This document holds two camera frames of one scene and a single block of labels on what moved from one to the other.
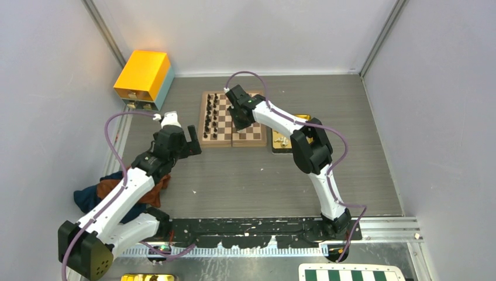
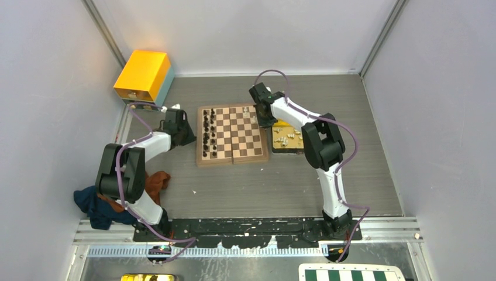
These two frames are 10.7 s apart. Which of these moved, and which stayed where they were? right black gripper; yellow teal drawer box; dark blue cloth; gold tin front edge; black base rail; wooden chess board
Moved: right black gripper; wooden chess board
Stayed: gold tin front edge; black base rail; dark blue cloth; yellow teal drawer box
